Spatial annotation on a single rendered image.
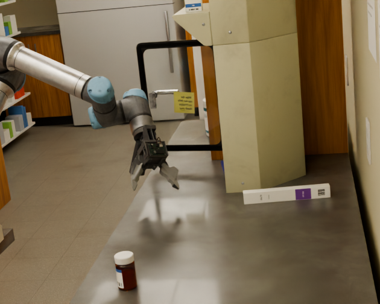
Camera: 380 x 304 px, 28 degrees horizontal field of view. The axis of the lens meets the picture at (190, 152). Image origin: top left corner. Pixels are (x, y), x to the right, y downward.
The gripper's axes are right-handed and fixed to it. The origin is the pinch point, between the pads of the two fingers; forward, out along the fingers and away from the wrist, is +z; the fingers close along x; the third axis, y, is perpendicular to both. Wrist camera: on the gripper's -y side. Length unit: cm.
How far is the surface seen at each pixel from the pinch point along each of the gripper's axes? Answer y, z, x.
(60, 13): -341, -388, 132
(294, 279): 45, 49, 5
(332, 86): 18, -30, 68
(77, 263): -201, -66, 47
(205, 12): 39, -39, 11
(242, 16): 43, -34, 19
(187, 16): 35, -40, 6
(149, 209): -5.3, 3.3, -1.0
